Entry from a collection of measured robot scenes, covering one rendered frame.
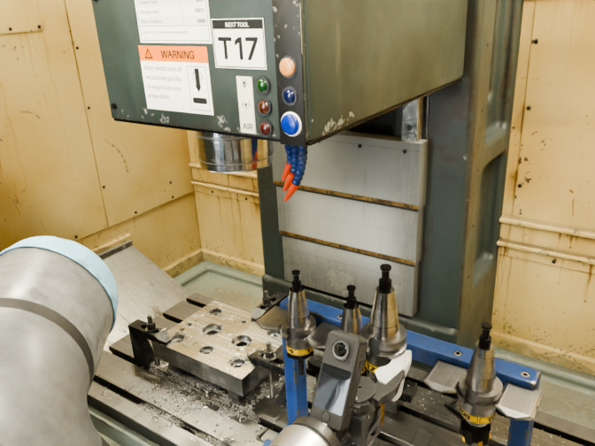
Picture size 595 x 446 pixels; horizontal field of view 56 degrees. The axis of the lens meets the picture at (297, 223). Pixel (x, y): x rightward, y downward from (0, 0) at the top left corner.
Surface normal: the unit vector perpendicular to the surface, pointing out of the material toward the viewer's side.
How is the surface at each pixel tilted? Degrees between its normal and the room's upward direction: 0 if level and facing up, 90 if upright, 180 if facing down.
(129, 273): 24
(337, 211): 90
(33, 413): 52
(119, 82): 90
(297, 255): 90
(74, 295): 46
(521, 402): 0
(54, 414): 60
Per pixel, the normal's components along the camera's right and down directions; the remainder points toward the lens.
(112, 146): 0.82, 0.18
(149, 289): 0.29, -0.77
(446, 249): -0.56, 0.34
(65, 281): 0.56, -0.79
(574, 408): -0.04, -0.92
